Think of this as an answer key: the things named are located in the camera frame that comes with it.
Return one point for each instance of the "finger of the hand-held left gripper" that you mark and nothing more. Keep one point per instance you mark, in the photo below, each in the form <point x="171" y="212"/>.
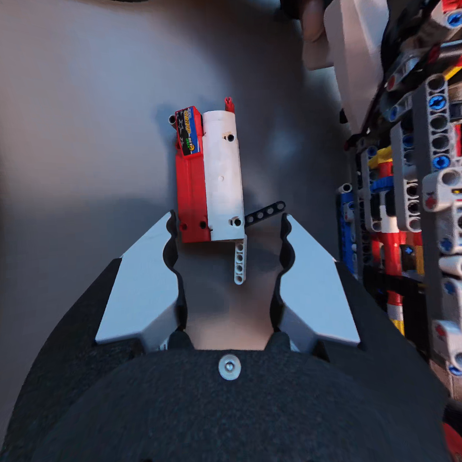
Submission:
<point x="357" y="54"/>

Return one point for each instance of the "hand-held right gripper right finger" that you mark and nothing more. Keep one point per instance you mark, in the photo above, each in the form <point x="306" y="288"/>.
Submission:
<point x="314" y="296"/>

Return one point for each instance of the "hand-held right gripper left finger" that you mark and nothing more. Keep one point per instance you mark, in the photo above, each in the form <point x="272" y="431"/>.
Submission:
<point x="144" y="288"/>

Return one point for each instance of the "white lego panel assembly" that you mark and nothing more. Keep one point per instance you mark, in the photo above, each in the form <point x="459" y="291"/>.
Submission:
<point x="223" y="180"/>

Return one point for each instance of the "lego race car model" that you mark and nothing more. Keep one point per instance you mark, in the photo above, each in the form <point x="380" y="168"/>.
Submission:
<point x="415" y="198"/>

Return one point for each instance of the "black lego beam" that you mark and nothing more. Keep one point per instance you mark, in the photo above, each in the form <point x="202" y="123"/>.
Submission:
<point x="265" y="213"/>

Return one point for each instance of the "person's left hand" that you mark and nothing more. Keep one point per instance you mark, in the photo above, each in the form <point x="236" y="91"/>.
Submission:
<point x="316" y="36"/>

